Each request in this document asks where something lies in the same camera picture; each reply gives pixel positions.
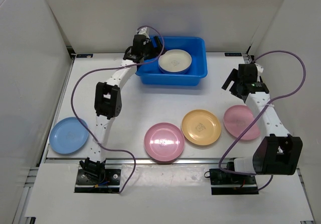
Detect cream plate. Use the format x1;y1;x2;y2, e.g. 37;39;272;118
158;49;192;71

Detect pink plate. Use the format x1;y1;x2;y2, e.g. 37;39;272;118
223;105;261;141
144;123;185;162

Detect purple plate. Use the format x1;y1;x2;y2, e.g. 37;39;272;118
159;67;189;74

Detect yellow plate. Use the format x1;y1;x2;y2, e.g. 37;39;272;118
181;109;221;147

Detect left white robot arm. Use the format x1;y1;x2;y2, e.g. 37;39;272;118
80;33;165;184

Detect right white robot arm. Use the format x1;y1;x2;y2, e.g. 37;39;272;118
222;64;303;184

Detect blue plastic bin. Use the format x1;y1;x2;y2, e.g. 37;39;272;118
136;36;208;86

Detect blue plate front left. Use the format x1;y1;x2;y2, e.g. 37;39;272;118
49;117;89;155

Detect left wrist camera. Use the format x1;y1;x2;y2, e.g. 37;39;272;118
137;27;150;38

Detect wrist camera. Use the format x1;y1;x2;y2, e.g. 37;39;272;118
255;63;264;76
137;27;150;38

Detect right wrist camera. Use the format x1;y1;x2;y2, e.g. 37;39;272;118
255;63;264;76

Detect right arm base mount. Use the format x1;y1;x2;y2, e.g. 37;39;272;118
204;157;259;195

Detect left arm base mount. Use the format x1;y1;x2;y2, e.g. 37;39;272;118
74;158;121;194

